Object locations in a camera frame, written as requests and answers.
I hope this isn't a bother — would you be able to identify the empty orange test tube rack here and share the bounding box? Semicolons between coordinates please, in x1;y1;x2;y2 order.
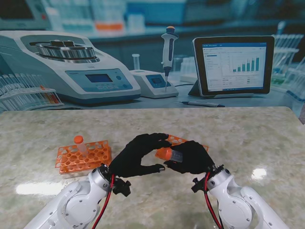
55;140;112;175

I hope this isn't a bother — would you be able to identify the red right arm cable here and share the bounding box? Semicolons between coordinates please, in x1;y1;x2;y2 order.
204;171;224;229

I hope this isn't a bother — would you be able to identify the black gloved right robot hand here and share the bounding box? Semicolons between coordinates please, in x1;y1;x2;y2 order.
163;140;215;175

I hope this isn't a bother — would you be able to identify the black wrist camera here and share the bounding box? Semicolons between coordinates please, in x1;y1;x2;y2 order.
192;177;207;193
112;177;132;198

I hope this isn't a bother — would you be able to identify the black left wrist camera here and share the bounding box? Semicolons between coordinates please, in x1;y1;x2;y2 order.
112;177;132;198

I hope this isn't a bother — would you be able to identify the red left arm cable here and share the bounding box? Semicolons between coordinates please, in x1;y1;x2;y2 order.
91;174;115;229

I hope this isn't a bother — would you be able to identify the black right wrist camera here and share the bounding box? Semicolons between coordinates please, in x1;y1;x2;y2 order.
192;177;207;193

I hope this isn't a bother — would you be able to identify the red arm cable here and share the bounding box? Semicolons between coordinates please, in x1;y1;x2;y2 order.
204;171;224;229
91;174;115;229

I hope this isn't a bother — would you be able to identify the printed laboratory backdrop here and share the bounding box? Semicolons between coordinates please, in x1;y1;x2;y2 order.
0;0;305;118

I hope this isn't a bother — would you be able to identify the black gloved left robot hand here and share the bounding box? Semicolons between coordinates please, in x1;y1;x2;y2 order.
108;133;172;178

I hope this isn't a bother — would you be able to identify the clear plastic test tube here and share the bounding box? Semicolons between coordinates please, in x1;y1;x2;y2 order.
76;142;89;158
171;149;183;163

